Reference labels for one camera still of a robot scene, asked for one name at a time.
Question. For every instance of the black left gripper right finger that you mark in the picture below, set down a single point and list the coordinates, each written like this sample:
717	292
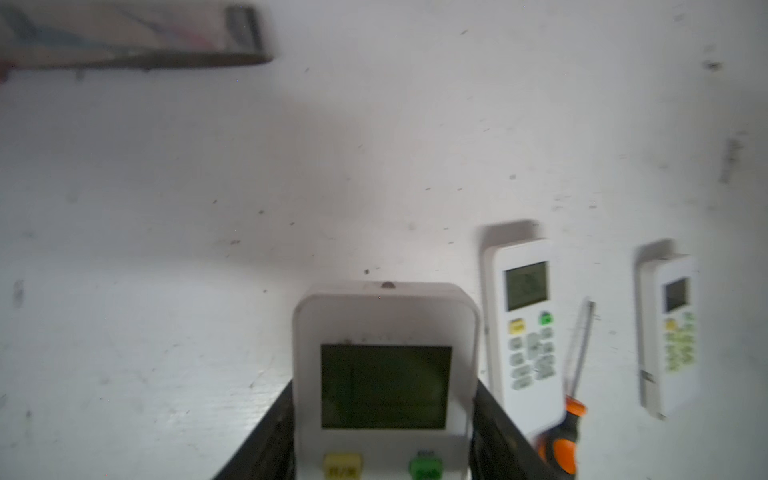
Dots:
498	449

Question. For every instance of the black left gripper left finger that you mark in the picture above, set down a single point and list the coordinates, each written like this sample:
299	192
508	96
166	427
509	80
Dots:
268	451

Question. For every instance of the orange black screwdriver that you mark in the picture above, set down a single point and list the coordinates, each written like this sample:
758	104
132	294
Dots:
558	446

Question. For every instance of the white remote control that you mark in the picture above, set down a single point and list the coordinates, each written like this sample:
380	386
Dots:
524	365
671	355
384	380

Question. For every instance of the pink handled knife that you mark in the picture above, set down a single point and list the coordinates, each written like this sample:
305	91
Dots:
141	35

